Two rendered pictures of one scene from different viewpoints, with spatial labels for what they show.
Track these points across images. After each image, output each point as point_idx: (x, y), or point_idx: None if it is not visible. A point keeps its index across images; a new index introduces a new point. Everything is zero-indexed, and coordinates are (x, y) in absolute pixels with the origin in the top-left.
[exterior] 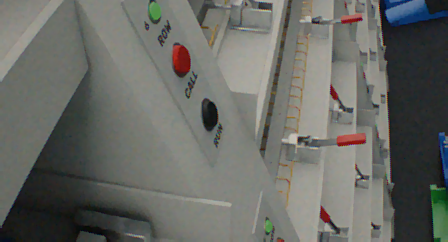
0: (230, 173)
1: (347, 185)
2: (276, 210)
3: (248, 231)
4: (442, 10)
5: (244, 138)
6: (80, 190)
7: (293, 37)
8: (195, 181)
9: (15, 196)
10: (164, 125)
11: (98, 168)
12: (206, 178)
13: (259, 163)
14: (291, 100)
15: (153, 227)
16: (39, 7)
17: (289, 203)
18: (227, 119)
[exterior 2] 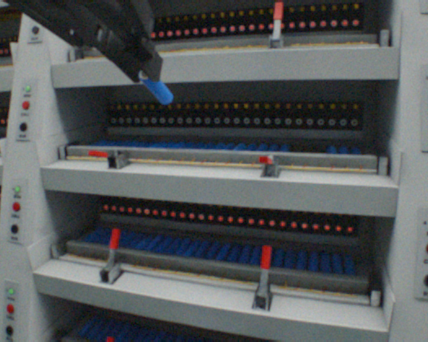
0: (31, 54)
1: (163, 293)
2: (39, 98)
3: (22, 76)
4: (126, 76)
5: (46, 55)
6: None
7: (240, 152)
8: (19, 37)
9: (3, 5)
10: (24, 18)
11: None
12: (23, 42)
13: (46, 72)
14: (169, 161)
15: None
16: None
17: (86, 163)
18: (44, 42)
